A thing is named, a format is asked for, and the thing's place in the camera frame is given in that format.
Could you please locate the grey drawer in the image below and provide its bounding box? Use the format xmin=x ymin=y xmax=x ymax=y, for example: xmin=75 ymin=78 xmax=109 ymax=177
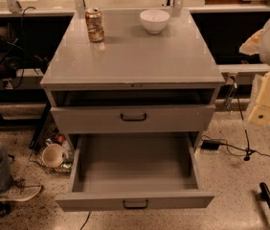
xmin=51 ymin=105 xmax=214 ymax=134
xmin=56 ymin=133 xmax=214 ymax=212

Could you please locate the grey drawer cabinet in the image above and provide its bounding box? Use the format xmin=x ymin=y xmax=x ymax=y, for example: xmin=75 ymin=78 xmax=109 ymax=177
xmin=41 ymin=9 xmax=224 ymax=147

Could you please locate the black power adapter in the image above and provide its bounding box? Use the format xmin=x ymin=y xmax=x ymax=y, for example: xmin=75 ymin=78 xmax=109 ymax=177
xmin=201 ymin=140 xmax=220 ymax=150

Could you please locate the white ceramic bowl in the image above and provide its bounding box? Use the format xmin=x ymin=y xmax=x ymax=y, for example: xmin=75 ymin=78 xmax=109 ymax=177
xmin=140 ymin=10 xmax=170 ymax=34

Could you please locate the orange crumpled soda can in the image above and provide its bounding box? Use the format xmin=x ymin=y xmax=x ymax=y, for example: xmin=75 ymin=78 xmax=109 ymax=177
xmin=85 ymin=8 xmax=104 ymax=42

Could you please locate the white cup on floor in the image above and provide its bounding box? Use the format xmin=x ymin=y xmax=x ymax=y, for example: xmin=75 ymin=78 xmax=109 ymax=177
xmin=42 ymin=144 xmax=64 ymax=168

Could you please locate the dark machinery under bench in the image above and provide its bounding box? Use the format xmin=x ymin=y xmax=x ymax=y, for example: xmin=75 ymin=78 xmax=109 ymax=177
xmin=0 ymin=23 xmax=49 ymax=89

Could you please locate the light sneaker shoe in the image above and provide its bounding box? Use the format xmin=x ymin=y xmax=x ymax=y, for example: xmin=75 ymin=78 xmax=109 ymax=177
xmin=0 ymin=184 xmax=42 ymax=202

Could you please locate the black cable on floor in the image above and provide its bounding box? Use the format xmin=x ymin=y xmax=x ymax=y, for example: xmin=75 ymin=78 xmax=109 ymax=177
xmin=201 ymin=75 xmax=270 ymax=163

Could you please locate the wire basket with items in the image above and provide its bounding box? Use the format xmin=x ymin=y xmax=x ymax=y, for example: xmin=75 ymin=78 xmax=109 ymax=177
xmin=29 ymin=128 xmax=75 ymax=173

